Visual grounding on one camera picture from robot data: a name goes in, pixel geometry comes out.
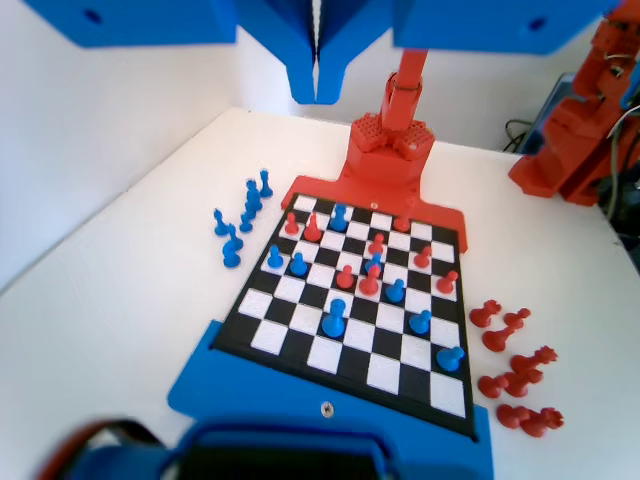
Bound red robot arm honeycomb base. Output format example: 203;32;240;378
345;47;436;182

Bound blue chess rook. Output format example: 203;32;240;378
329;202;350;233

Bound red chess king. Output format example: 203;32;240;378
392;197;417;232

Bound blue chess king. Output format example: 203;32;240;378
319;298;346;339

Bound black and white chessboard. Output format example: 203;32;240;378
212;191;479;441

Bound red chess queen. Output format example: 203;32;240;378
509;345;559;375

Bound red crowned chess piece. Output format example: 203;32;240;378
519;407;565;439

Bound black cable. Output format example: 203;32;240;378
504;118;536;154

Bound red robot arm exposed wires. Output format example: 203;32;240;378
508;0;640;206

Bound blue base plate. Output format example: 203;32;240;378
167;319;494;480

